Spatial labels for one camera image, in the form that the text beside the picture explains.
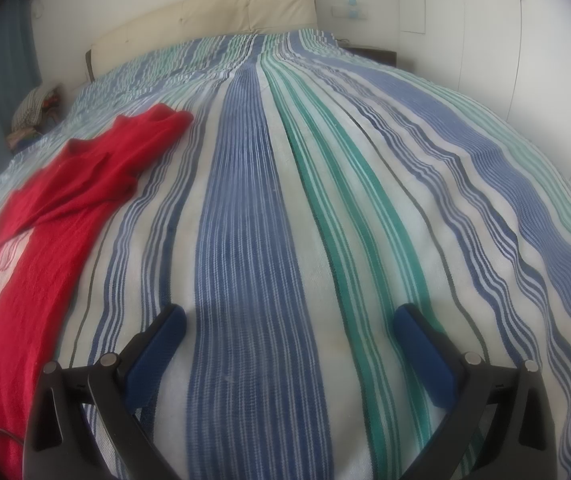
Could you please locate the pile of pillows and clothes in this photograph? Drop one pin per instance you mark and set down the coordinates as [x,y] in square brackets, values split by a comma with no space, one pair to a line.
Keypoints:
[32,110]

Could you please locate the blue curtain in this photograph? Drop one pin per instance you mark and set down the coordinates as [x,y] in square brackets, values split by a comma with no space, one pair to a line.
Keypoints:
[2,60]

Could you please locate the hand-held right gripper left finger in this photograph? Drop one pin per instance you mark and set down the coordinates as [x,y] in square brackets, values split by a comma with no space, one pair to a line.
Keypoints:
[158,355]

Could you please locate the cream padded headboard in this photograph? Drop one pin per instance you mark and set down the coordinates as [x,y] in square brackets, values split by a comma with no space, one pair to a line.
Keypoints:
[205,20]

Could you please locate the white wardrobe doors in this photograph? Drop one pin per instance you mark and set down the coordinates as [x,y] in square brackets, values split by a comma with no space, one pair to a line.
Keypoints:
[505,35]

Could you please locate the dark wooden nightstand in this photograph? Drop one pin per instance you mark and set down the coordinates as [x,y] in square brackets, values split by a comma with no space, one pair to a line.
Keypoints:
[373,55]

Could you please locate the striped bed cover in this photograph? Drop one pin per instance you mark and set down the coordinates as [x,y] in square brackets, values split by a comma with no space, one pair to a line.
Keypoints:
[315,210]

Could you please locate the white wall socket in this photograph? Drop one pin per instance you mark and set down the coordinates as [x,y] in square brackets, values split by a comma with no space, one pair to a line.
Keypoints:
[350,10]

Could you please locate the red knit sweater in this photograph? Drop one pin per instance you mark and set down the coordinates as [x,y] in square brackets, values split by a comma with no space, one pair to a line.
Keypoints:
[55,210]

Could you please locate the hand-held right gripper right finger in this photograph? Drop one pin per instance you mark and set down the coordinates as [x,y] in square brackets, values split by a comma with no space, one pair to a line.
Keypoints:
[423,355]

